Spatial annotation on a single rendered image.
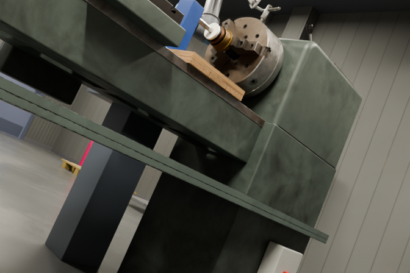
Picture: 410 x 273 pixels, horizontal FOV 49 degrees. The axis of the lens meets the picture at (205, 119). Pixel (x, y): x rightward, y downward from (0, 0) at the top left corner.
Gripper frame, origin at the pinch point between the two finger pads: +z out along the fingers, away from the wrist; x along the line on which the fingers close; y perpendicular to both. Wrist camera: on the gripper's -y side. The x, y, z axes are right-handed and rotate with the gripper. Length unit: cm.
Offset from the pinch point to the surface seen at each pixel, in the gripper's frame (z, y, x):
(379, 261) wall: 67, -286, -32
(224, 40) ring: 30.1, 20.0, 5.4
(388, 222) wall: 32, -286, -27
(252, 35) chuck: 21.7, 8.9, 9.7
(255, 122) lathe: 55, -1, 12
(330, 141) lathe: 44, -50, 20
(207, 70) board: 52, 34, 14
